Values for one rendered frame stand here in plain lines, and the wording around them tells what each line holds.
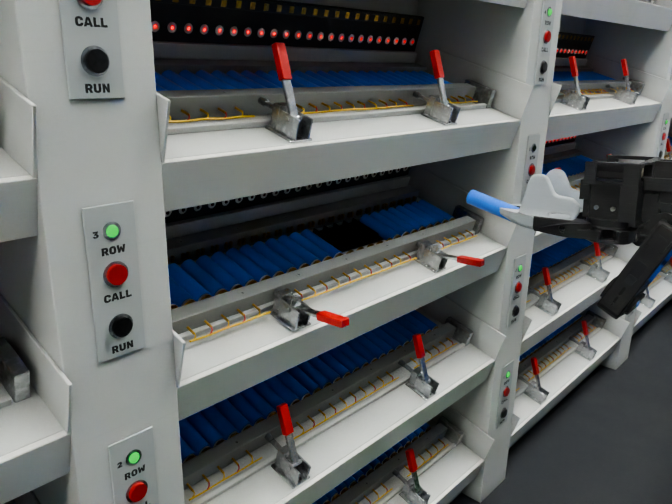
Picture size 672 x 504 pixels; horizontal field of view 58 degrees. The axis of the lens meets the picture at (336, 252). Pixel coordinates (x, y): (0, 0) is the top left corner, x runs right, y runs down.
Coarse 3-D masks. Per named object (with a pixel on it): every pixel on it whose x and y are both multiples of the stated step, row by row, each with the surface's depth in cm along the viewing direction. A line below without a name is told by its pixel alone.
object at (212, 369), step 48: (336, 192) 89; (432, 192) 103; (384, 240) 88; (480, 240) 96; (384, 288) 76; (432, 288) 82; (240, 336) 61; (288, 336) 63; (336, 336) 69; (192, 384) 54; (240, 384) 60
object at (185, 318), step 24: (408, 240) 84; (432, 240) 88; (336, 264) 74; (360, 264) 77; (240, 288) 64; (264, 288) 65; (288, 288) 68; (312, 288) 70; (336, 288) 72; (192, 312) 59; (216, 312) 61; (240, 312) 63
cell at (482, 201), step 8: (472, 192) 73; (480, 192) 73; (472, 200) 73; (480, 200) 72; (488, 200) 71; (496, 200) 71; (480, 208) 72; (488, 208) 71; (496, 208) 71; (512, 208) 70
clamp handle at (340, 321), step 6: (294, 300) 64; (300, 300) 64; (294, 306) 64; (300, 306) 64; (300, 312) 64; (306, 312) 63; (312, 312) 62; (318, 312) 62; (324, 312) 62; (330, 312) 62; (318, 318) 62; (324, 318) 61; (330, 318) 60; (336, 318) 60; (342, 318) 60; (348, 318) 60; (330, 324) 61; (336, 324) 60; (342, 324) 60; (348, 324) 60
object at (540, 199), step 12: (540, 180) 65; (528, 192) 66; (540, 192) 65; (552, 192) 64; (528, 204) 66; (540, 204) 65; (552, 204) 64; (564, 204) 64; (576, 204) 63; (504, 216) 70; (516, 216) 67; (528, 216) 66; (540, 216) 65; (552, 216) 64; (564, 216) 64; (576, 216) 63
